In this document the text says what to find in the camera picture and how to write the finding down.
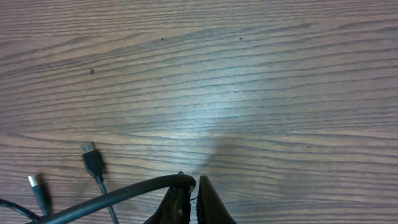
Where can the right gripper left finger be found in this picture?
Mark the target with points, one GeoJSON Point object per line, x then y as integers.
{"type": "Point", "coordinates": [175, 208]}

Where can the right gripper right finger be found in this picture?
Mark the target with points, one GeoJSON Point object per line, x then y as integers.
{"type": "Point", "coordinates": [210, 209]}

